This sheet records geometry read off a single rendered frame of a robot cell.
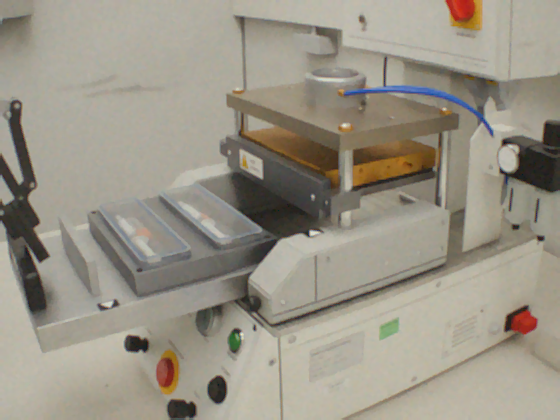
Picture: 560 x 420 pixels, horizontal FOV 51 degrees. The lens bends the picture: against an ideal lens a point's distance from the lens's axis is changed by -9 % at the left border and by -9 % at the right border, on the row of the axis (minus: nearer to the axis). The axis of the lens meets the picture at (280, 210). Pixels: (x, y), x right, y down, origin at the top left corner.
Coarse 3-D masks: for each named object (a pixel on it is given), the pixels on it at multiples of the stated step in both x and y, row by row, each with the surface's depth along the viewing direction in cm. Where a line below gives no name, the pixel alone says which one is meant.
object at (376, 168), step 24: (264, 144) 81; (288, 144) 80; (312, 144) 80; (384, 144) 79; (408, 144) 79; (312, 168) 72; (336, 168) 71; (360, 168) 72; (384, 168) 74; (408, 168) 74; (432, 168) 79; (360, 192) 73
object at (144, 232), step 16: (112, 208) 76; (128, 208) 76; (144, 208) 76; (112, 224) 72; (128, 224) 71; (144, 224) 71; (160, 224) 71; (128, 240) 67; (144, 240) 67; (160, 240) 67; (176, 240) 67; (144, 256) 64
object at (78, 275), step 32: (64, 224) 70; (32, 256) 72; (64, 256) 72; (96, 256) 72; (64, 288) 64; (96, 288) 63; (128, 288) 64; (192, 288) 65; (224, 288) 67; (32, 320) 59; (64, 320) 58; (96, 320) 60; (128, 320) 62; (160, 320) 64
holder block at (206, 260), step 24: (96, 216) 76; (168, 216) 76; (192, 240) 69; (264, 240) 69; (120, 264) 66; (168, 264) 64; (192, 264) 65; (216, 264) 66; (240, 264) 68; (144, 288) 63
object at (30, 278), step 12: (12, 240) 67; (24, 240) 67; (12, 252) 65; (24, 252) 63; (24, 264) 61; (24, 276) 59; (36, 276) 59; (24, 288) 59; (36, 288) 59; (36, 300) 60
